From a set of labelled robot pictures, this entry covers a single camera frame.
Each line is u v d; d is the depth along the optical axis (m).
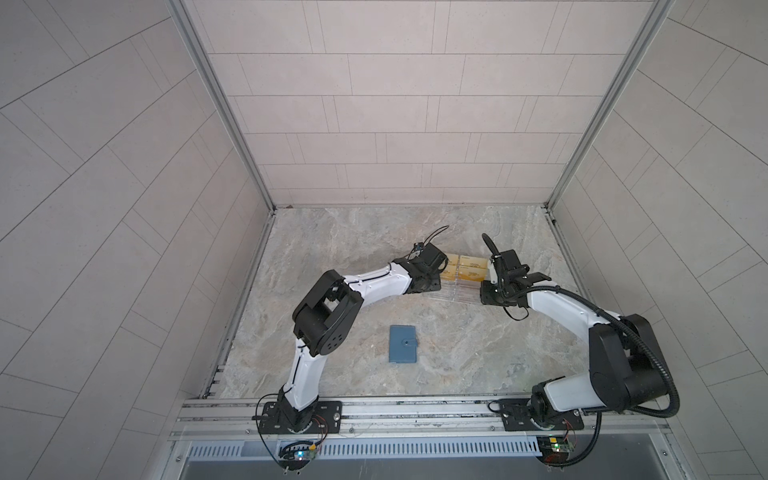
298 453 0.65
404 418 0.72
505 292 0.67
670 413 0.39
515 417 0.71
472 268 0.89
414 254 0.73
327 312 0.53
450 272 0.91
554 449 0.68
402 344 0.81
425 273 0.70
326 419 0.70
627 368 0.42
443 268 0.77
